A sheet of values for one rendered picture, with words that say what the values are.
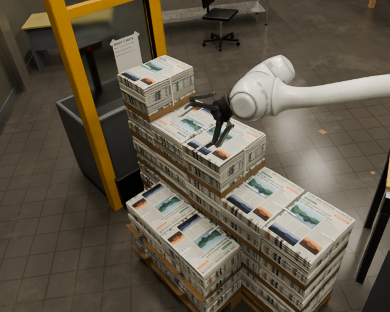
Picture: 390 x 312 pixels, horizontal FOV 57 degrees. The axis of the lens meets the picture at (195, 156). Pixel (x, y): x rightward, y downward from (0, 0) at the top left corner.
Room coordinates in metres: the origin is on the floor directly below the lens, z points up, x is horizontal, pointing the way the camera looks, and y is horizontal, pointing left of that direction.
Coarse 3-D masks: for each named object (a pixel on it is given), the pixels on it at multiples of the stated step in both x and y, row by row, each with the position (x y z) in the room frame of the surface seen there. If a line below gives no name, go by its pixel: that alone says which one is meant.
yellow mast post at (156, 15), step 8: (144, 0) 2.60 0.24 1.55; (152, 0) 2.54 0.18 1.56; (152, 8) 2.54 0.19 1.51; (160, 8) 2.58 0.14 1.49; (152, 16) 2.53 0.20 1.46; (160, 16) 2.57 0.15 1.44; (152, 24) 2.53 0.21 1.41; (160, 24) 2.57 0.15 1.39; (152, 32) 2.56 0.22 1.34; (160, 32) 2.56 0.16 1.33; (152, 40) 2.58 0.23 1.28; (160, 40) 2.56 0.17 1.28; (152, 48) 2.59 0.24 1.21; (160, 48) 2.55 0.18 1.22
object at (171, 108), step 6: (126, 102) 2.01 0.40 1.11; (180, 102) 1.97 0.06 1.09; (186, 102) 2.00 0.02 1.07; (132, 108) 1.96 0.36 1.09; (168, 108) 1.91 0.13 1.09; (174, 108) 1.94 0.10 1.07; (138, 114) 1.92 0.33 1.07; (144, 114) 1.85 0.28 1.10; (156, 114) 1.85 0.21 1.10; (162, 114) 1.88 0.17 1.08; (150, 120) 1.82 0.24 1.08; (132, 132) 2.02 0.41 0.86; (138, 138) 1.97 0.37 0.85; (150, 144) 1.85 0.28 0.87; (144, 162) 1.96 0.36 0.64; (150, 168) 1.91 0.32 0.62; (156, 174) 1.86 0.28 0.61
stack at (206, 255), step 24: (144, 192) 1.70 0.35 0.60; (168, 192) 1.68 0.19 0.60; (144, 216) 1.50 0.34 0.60; (168, 216) 1.47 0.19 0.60; (192, 216) 1.46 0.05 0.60; (144, 240) 1.53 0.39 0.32; (168, 240) 1.29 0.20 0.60; (192, 240) 1.28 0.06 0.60; (216, 240) 1.26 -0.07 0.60; (192, 264) 1.12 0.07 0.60; (216, 264) 1.10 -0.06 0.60; (240, 264) 1.21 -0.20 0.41
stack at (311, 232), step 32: (160, 160) 1.78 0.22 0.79; (192, 192) 1.55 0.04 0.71; (256, 192) 1.38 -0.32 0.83; (288, 192) 1.36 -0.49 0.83; (256, 224) 1.16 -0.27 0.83; (288, 224) 1.14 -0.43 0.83; (320, 224) 1.12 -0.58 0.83; (352, 224) 1.12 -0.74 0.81; (256, 256) 1.15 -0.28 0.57; (288, 256) 1.00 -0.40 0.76; (320, 256) 0.95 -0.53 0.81; (256, 288) 1.13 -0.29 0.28; (288, 288) 0.98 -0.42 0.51
